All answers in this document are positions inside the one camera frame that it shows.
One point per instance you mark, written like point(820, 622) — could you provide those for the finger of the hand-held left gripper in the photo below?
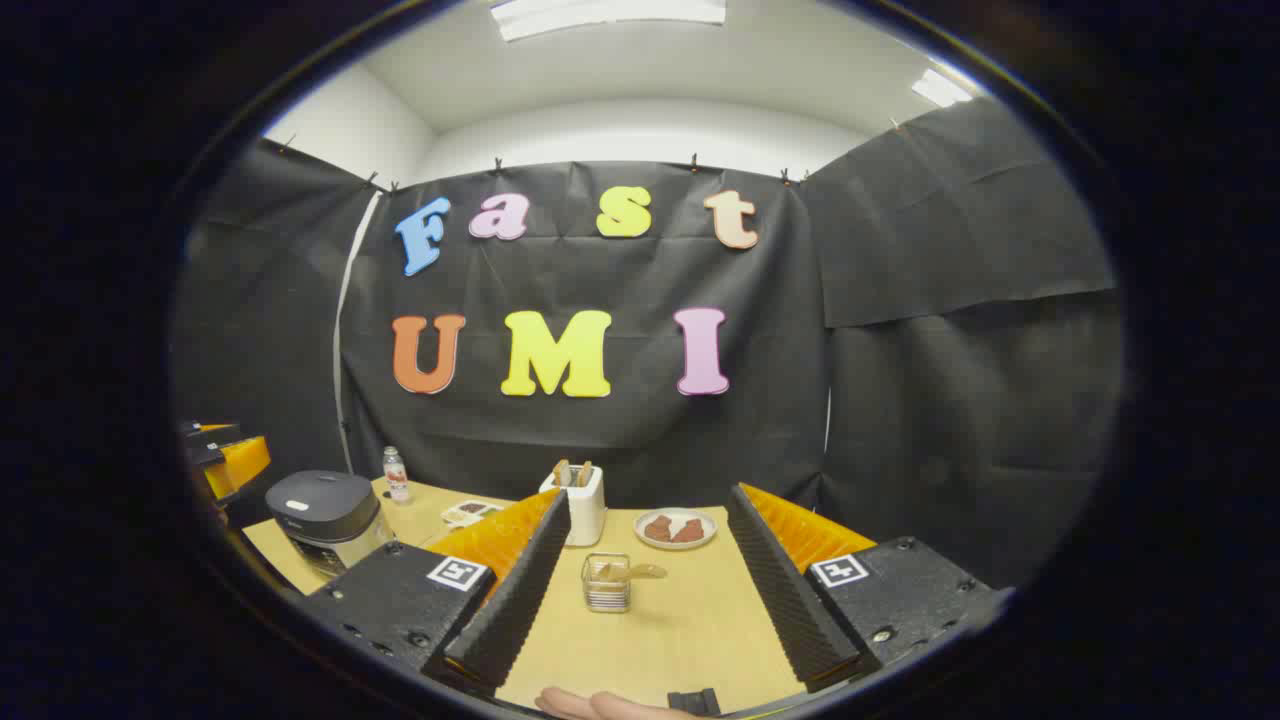
point(240, 465)
point(212, 443)

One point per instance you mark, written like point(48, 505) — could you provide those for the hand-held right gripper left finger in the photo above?
point(520, 590)

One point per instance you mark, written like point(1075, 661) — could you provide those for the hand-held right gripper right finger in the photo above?
point(780, 590)

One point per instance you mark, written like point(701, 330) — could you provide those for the dark grey rice cooker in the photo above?
point(320, 500)

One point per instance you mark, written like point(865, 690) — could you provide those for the white divided condiment tray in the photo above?
point(470, 511)

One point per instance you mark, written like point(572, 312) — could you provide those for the white toaster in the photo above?
point(588, 510)

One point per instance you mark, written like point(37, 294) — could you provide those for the brown meat piece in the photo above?
point(690, 532)
point(658, 530)

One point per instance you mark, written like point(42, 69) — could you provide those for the white round plate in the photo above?
point(681, 518)

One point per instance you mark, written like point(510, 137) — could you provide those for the small clear bottle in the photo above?
point(396, 480)

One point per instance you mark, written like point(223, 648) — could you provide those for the black backdrop cloth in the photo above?
point(900, 400)

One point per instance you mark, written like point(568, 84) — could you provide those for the small ceiling light panel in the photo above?
point(940, 88)

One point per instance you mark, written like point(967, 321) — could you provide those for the long ceiling light panel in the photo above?
point(610, 15)

